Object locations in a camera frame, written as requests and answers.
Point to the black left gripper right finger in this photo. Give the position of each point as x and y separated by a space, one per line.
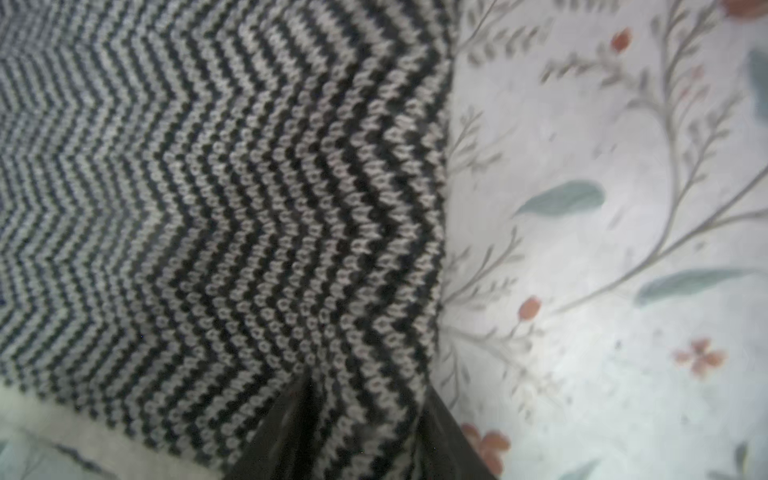
443 451

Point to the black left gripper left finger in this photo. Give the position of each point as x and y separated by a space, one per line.
278 449

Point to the black white zigzag scarf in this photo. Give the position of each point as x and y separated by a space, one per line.
203 200

